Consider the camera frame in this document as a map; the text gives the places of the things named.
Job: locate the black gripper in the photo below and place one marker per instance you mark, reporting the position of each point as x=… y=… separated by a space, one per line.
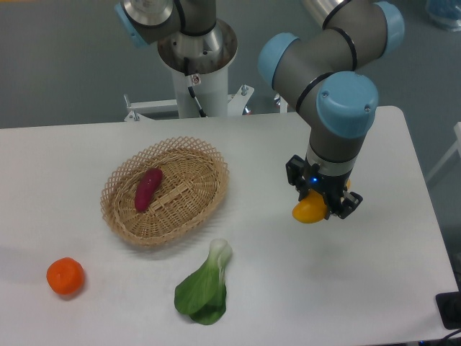
x=303 y=176

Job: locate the yellow mango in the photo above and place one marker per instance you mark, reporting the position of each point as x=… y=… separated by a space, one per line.
x=311 y=209

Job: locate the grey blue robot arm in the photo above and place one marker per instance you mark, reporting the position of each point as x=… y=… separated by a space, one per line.
x=318 y=78

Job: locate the woven wicker basket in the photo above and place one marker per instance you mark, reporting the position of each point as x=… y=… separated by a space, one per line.
x=195 y=181

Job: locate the green bok choy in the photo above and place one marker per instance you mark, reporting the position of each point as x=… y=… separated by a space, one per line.
x=202 y=295

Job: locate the purple sweet potato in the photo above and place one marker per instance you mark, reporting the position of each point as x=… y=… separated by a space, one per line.
x=146 y=188

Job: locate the black device at table edge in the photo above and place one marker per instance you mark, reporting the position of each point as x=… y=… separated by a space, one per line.
x=448 y=305

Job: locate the blue plastic bag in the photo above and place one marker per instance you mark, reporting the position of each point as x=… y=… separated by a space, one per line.
x=444 y=14

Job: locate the orange tangerine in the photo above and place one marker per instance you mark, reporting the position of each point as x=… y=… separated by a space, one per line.
x=65 y=276

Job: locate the white frame at right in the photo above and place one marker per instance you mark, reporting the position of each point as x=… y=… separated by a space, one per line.
x=447 y=161

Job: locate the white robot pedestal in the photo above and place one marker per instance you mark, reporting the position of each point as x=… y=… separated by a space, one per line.
x=199 y=70

